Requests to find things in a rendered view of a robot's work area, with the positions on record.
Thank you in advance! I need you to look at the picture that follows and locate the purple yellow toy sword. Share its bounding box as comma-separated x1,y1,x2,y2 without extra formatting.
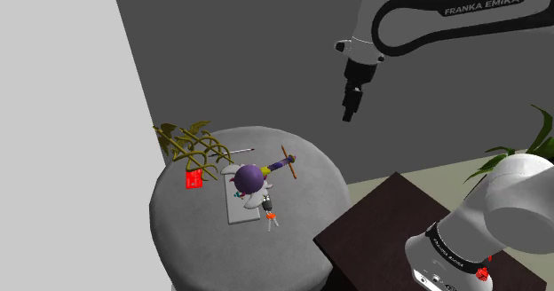
258,144,299,180

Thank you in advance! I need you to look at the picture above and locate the white pen with dark tip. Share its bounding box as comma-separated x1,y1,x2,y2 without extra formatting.
207,147,256,159

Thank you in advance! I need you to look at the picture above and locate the dark brown robot stand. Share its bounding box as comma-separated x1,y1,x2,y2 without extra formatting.
313,171,549,291

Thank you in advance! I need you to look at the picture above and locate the white figure with purple head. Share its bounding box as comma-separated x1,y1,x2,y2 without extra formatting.
219,162,275,211

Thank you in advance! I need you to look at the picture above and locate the key bunch with orange tag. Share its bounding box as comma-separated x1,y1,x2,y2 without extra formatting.
261,196,281,233

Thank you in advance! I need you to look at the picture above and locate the golden trident ornament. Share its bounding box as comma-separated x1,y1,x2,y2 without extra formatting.
152,120,235,182

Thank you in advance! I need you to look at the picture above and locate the grey flat tablet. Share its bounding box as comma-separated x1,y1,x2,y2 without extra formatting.
222,164,262,226

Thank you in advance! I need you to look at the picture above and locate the green leafy plant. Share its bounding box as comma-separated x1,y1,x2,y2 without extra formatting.
463,104,554,185

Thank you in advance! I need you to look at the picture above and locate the red card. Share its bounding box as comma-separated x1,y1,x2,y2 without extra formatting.
185,169,204,191

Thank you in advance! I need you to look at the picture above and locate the grey round ottoman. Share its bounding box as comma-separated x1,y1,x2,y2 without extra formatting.
148,125,352,291

